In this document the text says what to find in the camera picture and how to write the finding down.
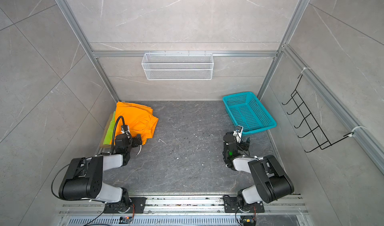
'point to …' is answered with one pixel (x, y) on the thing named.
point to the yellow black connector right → (248, 222)
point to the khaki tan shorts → (101, 145)
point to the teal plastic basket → (245, 110)
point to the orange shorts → (140, 119)
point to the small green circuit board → (125, 220)
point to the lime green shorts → (109, 134)
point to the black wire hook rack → (310, 135)
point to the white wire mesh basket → (178, 66)
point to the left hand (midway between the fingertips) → (130, 132)
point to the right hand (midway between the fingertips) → (240, 133)
